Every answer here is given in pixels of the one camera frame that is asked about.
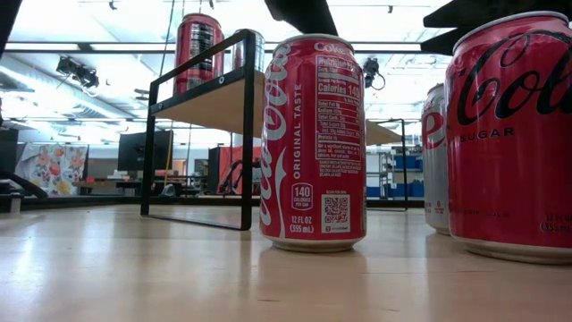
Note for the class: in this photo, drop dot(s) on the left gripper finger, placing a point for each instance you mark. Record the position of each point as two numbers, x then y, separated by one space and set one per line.
304 15

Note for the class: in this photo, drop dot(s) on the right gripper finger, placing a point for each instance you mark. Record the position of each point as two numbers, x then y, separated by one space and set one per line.
440 47
469 13

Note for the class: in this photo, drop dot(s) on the dark can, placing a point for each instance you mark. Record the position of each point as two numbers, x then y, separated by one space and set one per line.
259 53

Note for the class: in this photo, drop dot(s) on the red can black print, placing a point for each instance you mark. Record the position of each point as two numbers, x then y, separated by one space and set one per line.
199 49

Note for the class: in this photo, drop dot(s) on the silver Diet Coke can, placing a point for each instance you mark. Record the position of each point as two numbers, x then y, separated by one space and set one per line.
435 170

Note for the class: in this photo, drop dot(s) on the red Coca-Cola Zero Sugar can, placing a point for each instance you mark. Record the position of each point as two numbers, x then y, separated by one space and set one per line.
509 156

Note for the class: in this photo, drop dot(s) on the red Coca-Cola original can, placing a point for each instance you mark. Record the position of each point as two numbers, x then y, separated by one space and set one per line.
313 147

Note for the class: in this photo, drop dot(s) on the black background robot arm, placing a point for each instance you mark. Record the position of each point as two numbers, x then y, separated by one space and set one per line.
232 178

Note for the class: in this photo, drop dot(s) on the shelving with blue bins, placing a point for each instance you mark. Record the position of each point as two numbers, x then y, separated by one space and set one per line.
413 188

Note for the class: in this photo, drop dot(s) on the red panel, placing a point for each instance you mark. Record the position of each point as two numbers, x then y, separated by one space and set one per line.
232 158

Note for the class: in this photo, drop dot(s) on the black monitor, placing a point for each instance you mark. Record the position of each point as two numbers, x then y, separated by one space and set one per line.
129 152

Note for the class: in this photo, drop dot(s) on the floral cloth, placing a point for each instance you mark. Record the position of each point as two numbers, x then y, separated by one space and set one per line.
51 167

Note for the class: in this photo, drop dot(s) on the black cabinet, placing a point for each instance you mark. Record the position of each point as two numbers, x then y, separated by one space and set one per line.
8 149

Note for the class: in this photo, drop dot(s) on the black hanging overhead camera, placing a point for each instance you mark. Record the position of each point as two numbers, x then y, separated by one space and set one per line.
370 71

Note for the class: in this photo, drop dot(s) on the wooden shelf black metal frame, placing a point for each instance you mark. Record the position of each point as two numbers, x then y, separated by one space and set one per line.
214 105

